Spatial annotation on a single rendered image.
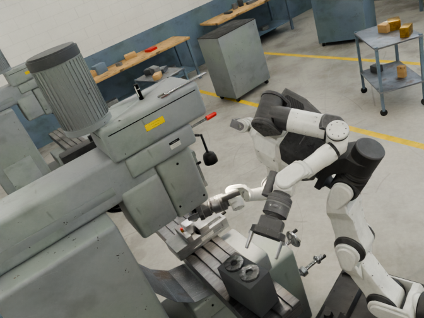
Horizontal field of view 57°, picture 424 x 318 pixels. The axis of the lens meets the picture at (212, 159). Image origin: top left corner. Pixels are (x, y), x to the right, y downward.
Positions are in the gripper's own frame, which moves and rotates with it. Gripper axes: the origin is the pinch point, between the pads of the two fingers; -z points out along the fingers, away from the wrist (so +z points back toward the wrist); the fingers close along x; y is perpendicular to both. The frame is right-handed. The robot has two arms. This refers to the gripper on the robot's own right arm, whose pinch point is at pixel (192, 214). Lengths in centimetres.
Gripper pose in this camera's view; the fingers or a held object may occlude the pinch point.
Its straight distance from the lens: 201.9
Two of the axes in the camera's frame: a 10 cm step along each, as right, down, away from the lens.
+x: 1.7, 4.3, -8.8
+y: 3.3, 8.2, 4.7
